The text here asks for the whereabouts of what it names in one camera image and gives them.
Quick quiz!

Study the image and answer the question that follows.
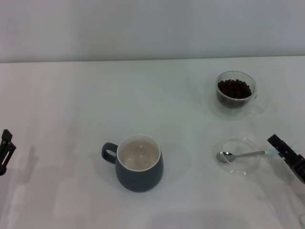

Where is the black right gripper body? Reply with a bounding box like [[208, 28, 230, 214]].
[[295, 154, 305, 174]]

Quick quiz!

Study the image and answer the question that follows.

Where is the clear glass saucer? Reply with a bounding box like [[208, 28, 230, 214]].
[[213, 136, 260, 177]]

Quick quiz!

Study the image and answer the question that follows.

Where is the metal spoon light blue handle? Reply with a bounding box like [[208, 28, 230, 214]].
[[216, 148, 277, 164]]

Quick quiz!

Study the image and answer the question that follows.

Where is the dark grey mug white inside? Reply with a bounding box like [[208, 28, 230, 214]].
[[101, 134, 164, 193]]

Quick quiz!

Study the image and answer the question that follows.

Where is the glass cup of coffee beans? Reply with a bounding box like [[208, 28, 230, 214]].
[[216, 78, 253, 109]]

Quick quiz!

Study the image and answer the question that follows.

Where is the clear double-wall glass cup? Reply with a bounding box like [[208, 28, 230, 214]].
[[215, 71, 268, 115]]

